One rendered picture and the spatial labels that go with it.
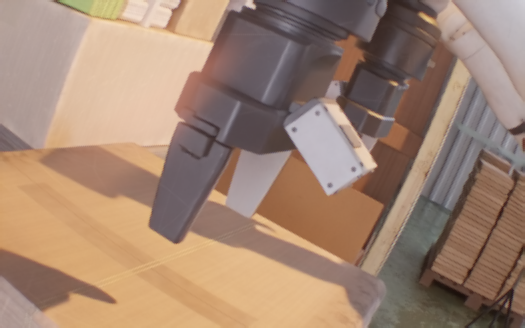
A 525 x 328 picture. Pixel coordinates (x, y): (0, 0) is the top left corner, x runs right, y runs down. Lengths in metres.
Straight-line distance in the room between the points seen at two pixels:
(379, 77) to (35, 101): 0.47
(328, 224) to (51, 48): 0.91
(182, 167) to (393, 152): 1.30
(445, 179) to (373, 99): 8.69
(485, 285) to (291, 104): 4.76
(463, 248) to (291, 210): 3.51
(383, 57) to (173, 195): 0.37
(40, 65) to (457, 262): 4.42
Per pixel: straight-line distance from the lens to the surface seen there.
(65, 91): 0.84
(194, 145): 0.32
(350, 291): 0.70
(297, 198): 1.54
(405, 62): 0.66
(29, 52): 0.89
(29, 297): 0.42
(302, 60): 0.33
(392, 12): 0.66
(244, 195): 0.43
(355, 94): 0.66
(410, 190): 1.55
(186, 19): 1.08
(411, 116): 1.60
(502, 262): 5.02
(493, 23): 0.34
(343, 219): 1.52
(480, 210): 4.91
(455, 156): 9.31
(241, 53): 0.33
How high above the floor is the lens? 1.33
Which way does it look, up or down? 11 degrees down
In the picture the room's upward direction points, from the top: 25 degrees clockwise
